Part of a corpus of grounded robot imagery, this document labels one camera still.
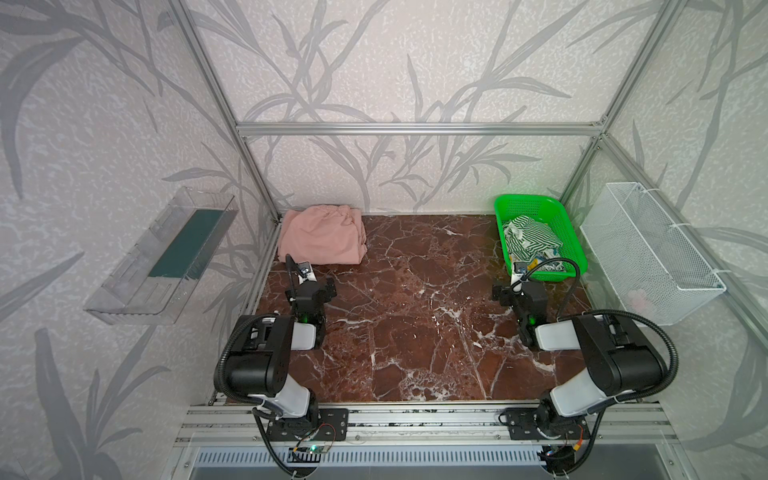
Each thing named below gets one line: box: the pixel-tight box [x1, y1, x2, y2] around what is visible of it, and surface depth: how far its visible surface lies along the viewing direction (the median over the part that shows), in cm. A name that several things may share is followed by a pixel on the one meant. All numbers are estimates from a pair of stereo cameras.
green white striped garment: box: [503, 215, 563, 261], surface depth 107 cm
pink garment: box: [278, 205, 368, 265], surface depth 107 cm
